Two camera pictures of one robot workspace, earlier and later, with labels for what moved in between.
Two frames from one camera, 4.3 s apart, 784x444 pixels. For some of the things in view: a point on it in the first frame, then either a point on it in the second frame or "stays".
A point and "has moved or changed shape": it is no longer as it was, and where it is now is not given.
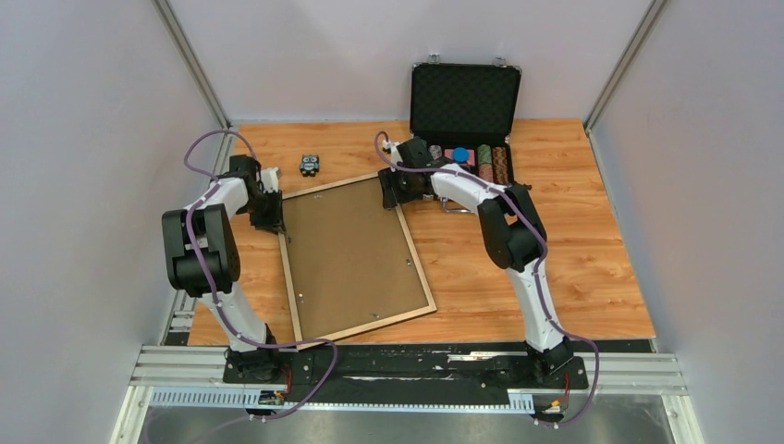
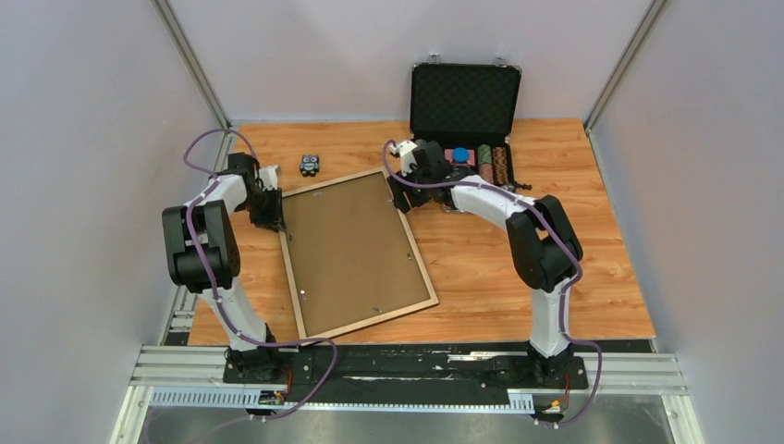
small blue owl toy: (310, 165) stays
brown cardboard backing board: (350, 261) stays
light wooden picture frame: (290, 282) has moved or changed shape
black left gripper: (275, 220) stays
